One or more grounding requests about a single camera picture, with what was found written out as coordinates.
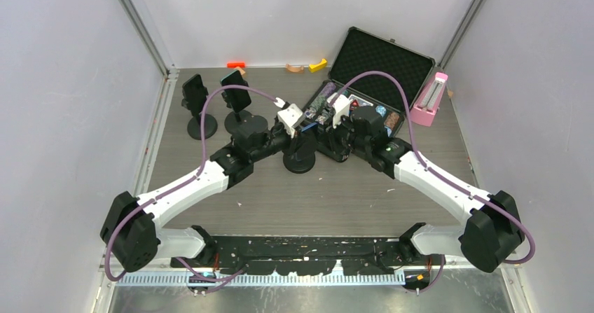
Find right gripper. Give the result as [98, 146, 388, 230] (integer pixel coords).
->
[319, 111, 371, 153]

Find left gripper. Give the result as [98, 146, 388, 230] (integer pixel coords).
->
[249, 113, 308, 162]

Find small-clamp black phone stand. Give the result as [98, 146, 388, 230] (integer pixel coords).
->
[283, 132, 317, 174]

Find blue smartphone face down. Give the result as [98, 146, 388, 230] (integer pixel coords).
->
[300, 122, 319, 133]

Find dark green-edged smartphone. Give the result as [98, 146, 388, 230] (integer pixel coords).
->
[220, 69, 251, 113]

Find black smartphone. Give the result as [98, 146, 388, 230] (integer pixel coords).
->
[181, 74, 209, 116]

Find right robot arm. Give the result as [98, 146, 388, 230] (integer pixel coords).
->
[322, 106, 527, 272]

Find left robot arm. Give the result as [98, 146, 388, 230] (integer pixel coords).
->
[99, 120, 313, 272]

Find light blue chip stack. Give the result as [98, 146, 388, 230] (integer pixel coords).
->
[375, 105, 387, 117]

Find purple chip stack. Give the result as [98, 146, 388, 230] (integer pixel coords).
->
[305, 82, 336, 119]

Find brown chip stack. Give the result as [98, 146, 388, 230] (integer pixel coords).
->
[384, 112, 400, 130]

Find brown wooden arch block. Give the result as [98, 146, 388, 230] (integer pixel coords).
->
[285, 64, 305, 74]

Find yellow wooden block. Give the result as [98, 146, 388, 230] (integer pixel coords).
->
[308, 58, 328, 73]

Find pink metronome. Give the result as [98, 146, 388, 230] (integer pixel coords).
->
[410, 72, 448, 127]

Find black poker chip case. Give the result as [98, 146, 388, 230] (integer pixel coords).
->
[303, 27, 436, 162]

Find orange wooden block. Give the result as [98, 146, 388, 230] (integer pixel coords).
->
[226, 62, 246, 68]

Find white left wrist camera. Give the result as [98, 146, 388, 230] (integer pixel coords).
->
[275, 97, 305, 138]

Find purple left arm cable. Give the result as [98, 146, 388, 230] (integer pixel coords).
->
[104, 85, 286, 295]

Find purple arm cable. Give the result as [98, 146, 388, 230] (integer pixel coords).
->
[330, 71, 537, 295]
[104, 85, 286, 295]

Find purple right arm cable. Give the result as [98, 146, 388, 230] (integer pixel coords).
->
[330, 71, 537, 295]

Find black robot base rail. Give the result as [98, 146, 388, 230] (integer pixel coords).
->
[185, 236, 443, 276]

